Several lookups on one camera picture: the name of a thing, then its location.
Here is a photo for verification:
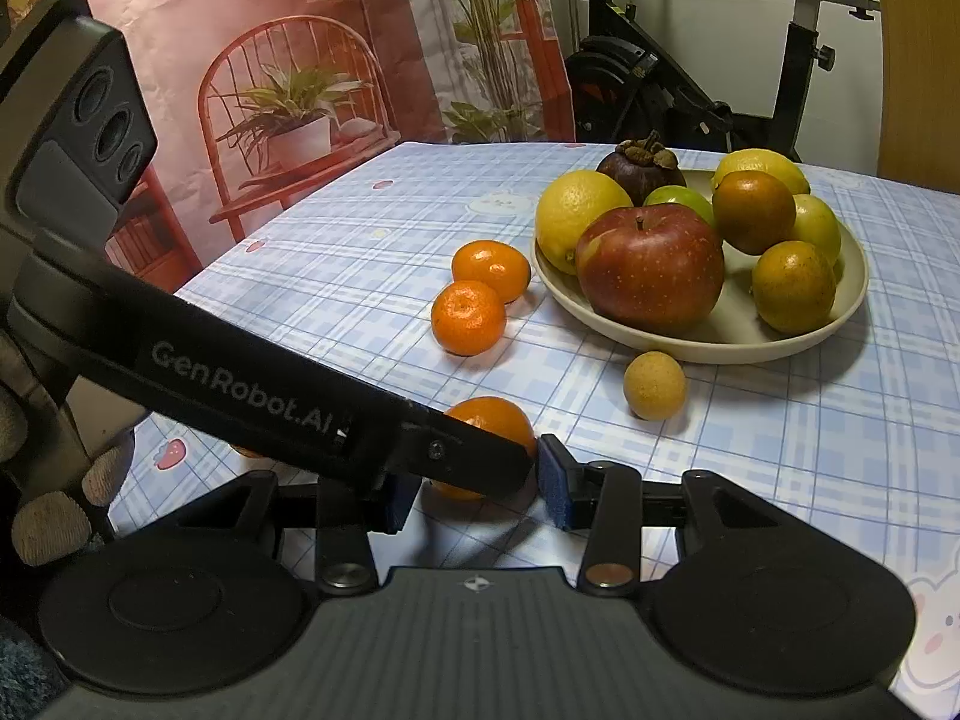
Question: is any teal fluffy rug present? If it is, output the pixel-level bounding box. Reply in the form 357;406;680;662
0;615;72;720

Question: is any person's left hand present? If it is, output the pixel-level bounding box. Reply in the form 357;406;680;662
0;337;137;568

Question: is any green-tinged orange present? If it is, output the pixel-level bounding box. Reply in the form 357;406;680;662
752;241;837;335
712;170;797;256

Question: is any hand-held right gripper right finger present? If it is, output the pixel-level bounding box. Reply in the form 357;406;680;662
536;433;785;592

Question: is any green round fruit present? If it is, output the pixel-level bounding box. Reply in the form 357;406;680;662
643;185;715;227

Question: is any printed backdrop cloth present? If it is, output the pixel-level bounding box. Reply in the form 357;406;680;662
0;0;575;293

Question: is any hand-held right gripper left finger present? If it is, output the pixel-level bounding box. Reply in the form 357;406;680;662
176;465;421;592

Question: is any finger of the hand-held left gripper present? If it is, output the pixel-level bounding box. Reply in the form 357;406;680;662
386;401;539;502

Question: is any yellow-green round fruit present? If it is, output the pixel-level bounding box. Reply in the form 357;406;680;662
784;193;842;267

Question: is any small tan longan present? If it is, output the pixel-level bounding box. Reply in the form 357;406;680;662
624;350;688;422

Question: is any wooden door panel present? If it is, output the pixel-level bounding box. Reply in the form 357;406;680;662
874;0;960;192

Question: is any beige round plate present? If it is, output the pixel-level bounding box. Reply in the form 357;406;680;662
531;169;869;366

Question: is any black exercise bike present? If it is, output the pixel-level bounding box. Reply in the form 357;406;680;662
559;0;882;166

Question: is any red apple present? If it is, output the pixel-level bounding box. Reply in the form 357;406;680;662
575;204;726;338

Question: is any dark purple mangosteen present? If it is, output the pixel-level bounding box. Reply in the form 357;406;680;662
596;130;687;207

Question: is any yellow lemon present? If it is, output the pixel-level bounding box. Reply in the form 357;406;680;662
535;170;635;276
710;149;812;196

